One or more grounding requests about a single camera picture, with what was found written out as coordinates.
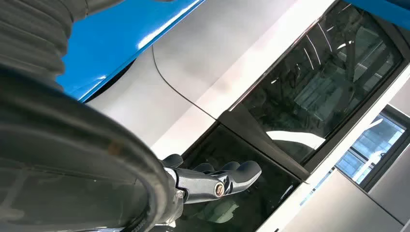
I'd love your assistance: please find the blue metal shelf rack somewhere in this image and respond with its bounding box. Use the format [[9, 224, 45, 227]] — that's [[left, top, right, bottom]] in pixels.
[[56, 0, 410, 103]]

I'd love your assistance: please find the white car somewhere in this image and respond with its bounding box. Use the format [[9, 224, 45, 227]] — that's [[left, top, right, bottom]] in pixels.
[[85, 0, 410, 232]]

